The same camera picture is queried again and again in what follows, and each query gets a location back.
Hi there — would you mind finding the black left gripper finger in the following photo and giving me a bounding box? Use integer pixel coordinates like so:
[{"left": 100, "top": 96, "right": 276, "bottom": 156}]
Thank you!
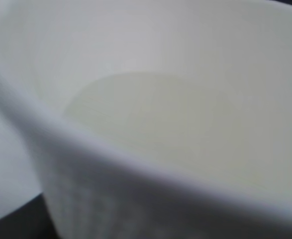
[{"left": 0, "top": 195, "right": 56, "bottom": 239}]

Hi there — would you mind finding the white paper coffee cup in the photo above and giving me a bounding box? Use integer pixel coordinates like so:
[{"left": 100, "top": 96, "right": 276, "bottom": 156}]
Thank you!
[{"left": 0, "top": 0, "right": 292, "bottom": 239}]

